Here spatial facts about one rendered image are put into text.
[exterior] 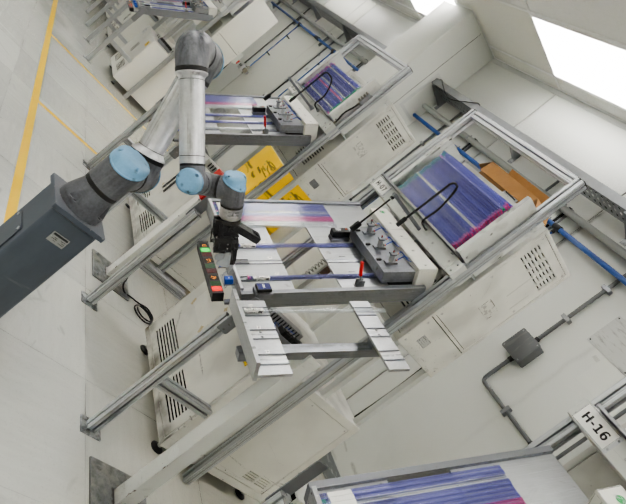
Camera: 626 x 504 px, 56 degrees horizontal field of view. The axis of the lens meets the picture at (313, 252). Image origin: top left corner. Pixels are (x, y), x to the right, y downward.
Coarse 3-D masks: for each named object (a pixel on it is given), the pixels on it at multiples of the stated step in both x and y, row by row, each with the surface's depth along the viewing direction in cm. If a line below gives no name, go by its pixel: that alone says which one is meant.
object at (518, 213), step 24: (480, 120) 267; (528, 144) 241; (408, 168) 263; (552, 168) 226; (384, 192) 269; (504, 216) 215; (528, 216) 218; (480, 240) 217; (144, 264) 262; (168, 288) 272; (288, 336) 236; (168, 384) 205; (192, 408) 214; (96, 432) 207
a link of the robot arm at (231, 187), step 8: (224, 176) 184; (232, 176) 183; (240, 176) 184; (224, 184) 184; (232, 184) 183; (240, 184) 184; (216, 192) 185; (224, 192) 185; (232, 192) 184; (240, 192) 185; (224, 200) 187; (232, 200) 186; (240, 200) 187; (224, 208) 188; (232, 208) 187; (240, 208) 189
